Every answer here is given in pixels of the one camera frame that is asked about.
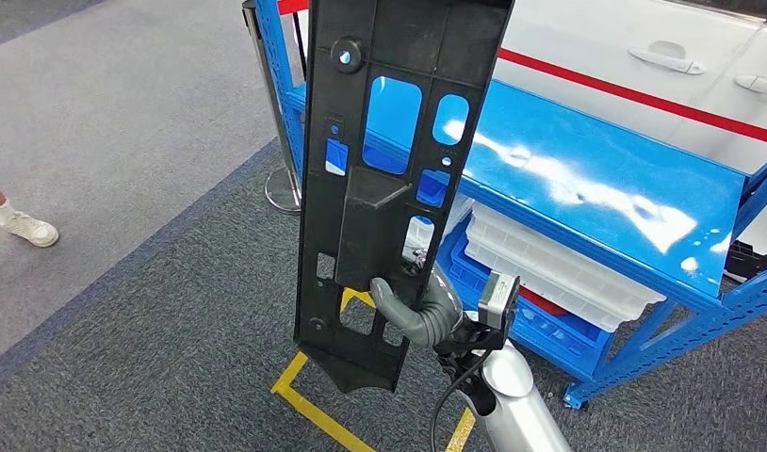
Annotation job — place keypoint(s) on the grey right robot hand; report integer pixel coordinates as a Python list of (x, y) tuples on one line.
[(427, 324)]

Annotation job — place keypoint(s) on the black plastic panel part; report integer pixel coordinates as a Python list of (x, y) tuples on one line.
[(396, 37)]

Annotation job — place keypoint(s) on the blue metal shelf rack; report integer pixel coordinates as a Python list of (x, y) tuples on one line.
[(546, 125)]

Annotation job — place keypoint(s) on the red item in crate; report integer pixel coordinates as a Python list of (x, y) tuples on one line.
[(543, 304)]

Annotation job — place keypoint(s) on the blue plastic crate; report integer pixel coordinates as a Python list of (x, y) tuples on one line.
[(546, 340)]

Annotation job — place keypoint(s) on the red barrier belt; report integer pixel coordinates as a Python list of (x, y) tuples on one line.
[(608, 87)]

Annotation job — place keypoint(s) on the black plastic crate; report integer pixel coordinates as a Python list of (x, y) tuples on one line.
[(745, 262)]

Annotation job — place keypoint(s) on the white car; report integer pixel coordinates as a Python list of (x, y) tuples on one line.
[(577, 31)]

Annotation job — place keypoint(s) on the person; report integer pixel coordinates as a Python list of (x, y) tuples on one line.
[(27, 229)]

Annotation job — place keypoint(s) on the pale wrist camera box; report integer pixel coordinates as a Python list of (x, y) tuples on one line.
[(499, 299)]

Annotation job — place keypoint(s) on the chrome stanchion post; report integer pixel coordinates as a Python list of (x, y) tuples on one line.
[(268, 93)]

